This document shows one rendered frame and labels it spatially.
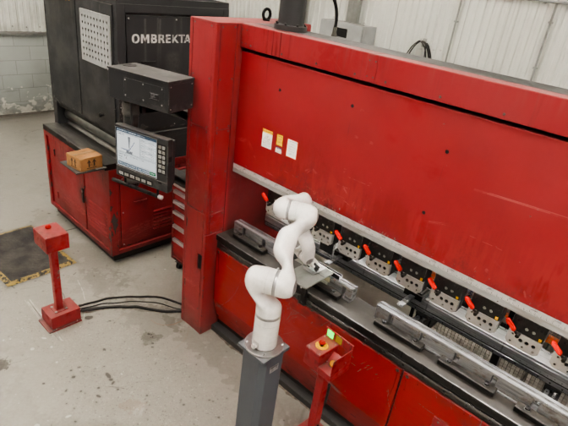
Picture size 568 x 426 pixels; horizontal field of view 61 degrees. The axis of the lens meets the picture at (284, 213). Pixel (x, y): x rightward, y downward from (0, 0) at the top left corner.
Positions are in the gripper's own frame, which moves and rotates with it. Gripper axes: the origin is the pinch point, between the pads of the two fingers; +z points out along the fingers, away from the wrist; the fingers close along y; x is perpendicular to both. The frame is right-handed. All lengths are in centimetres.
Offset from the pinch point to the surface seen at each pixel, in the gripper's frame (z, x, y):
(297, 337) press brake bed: 37, 38, -2
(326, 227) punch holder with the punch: -15.8, -21.0, -1.0
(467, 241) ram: -38, -40, -81
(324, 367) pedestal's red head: 4, 44, -41
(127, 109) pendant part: -75, -11, 140
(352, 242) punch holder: -15.5, -20.7, -20.5
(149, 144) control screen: -67, 1, 109
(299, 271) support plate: -3.4, 7.7, 3.3
